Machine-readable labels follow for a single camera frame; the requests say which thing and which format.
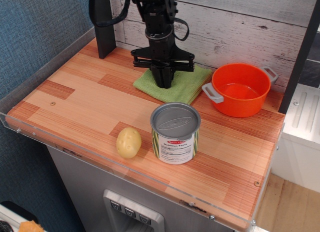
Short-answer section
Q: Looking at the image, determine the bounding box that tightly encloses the clear acrylic edge guard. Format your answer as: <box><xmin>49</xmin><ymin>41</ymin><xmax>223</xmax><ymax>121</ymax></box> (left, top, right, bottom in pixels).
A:
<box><xmin>0</xmin><ymin>30</ymin><xmax>284</xmax><ymax>231</ymax></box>

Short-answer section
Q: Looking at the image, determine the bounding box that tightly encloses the orange object bottom left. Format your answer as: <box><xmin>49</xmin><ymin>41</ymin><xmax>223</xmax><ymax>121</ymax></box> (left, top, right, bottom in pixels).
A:
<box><xmin>18</xmin><ymin>220</ymin><xmax>45</xmax><ymax>232</ymax></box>

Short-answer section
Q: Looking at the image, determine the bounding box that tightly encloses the white toy sink unit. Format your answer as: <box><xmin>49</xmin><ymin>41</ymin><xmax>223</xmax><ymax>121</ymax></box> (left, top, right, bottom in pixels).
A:
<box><xmin>271</xmin><ymin>84</ymin><xmax>320</xmax><ymax>192</ymax></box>

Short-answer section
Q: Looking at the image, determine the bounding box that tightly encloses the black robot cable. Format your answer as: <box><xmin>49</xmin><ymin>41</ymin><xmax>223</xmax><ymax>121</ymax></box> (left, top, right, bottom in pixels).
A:
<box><xmin>88</xmin><ymin>0</ymin><xmax>131</xmax><ymax>28</ymax></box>

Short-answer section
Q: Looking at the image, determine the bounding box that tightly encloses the grey toy fridge cabinet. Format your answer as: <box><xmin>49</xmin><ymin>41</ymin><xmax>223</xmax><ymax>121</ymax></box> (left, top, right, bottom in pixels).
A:
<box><xmin>48</xmin><ymin>147</ymin><xmax>231</xmax><ymax>231</ymax></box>

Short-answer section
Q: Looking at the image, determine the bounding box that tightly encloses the yellow toy potato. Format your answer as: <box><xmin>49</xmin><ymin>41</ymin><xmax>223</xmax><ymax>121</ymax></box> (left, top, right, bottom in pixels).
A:
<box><xmin>116</xmin><ymin>127</ymin><xmax>142</xmax><ymax>159</ymax></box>

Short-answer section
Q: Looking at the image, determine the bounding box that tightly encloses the orange pot with grey handles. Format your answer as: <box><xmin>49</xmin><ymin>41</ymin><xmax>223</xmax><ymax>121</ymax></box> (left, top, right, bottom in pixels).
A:
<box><xmin>202</xmin><ymin>63</ymin><xmax>279</xmax><ymax>118</ymax></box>

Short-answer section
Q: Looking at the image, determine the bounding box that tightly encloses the dark grey right post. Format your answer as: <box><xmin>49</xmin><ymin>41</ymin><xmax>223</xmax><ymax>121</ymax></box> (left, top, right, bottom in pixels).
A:
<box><xmin>278</xmin><ymin>0</ymin><xmax>320</xmax><ymax>114</ymax></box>

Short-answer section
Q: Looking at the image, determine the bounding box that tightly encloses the dark grey left post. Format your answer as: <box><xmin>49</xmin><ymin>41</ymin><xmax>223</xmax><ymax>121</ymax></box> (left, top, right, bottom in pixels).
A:
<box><xmin>89</xmin><ymin>0</ymin><xmax>116</xmax><ymax>59</ymax></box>

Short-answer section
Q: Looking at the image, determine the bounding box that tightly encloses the toy tin can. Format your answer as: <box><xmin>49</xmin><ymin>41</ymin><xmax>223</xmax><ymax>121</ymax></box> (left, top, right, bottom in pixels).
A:
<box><xmin>150</xmin><ymin>102</ymin><xmax>201</xmax><ymax>165</ymax></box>

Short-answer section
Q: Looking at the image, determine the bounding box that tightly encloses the dark grey post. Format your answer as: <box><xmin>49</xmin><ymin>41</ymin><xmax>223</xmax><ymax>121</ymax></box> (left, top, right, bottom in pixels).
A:
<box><xmin>278</xmin><ymin>0</ymin><xmax>320</xmax><ymax>114</ymax></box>
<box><xmin>89</xmin><ymin>0</ymin><xmax>116</xmax><ymax>59</ymax></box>

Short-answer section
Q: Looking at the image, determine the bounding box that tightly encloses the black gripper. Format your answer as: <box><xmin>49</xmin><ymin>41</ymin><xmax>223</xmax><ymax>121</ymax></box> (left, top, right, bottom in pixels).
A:
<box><xmin>131</xmin><ymin>34</ymin><xmax>195</xmax><ymax>89</ymax></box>

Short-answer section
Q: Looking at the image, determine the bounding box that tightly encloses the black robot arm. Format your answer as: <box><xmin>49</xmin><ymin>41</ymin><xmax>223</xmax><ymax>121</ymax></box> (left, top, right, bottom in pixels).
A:
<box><xmin>119</xmin><ymin>0</ymin><xmax>195</xmax><ymax>89</ymax></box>

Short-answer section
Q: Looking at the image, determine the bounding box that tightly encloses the green towel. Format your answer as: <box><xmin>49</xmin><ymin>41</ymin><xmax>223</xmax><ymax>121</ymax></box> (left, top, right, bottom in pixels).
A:
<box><xmin>133</xmin><ymin>65</ymin><xmax>213</xmax><ymax>104</ymax></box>

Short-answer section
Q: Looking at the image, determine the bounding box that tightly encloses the silver dispenser panel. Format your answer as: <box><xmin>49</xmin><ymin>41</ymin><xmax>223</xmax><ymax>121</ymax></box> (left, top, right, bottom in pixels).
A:
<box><xmin>103</xmin><ymin>189</ymin><xmax>166</xmax><ymax>231</ymax></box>

